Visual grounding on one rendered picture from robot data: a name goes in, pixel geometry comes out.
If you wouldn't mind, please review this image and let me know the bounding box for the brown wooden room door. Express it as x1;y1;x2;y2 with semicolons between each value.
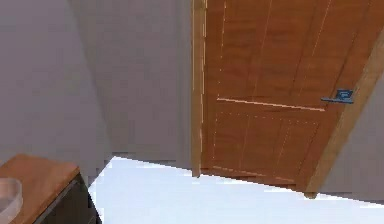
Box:
190;0;384;200

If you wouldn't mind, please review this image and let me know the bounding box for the dark blue door handle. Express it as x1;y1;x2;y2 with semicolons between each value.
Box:
320;88;355;105

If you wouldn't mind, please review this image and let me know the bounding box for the wooden top dark cabinet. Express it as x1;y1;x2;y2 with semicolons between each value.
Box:
0;153;103;224

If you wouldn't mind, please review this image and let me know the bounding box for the pale translucent bowl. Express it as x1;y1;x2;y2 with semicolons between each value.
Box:
0;177;24;224

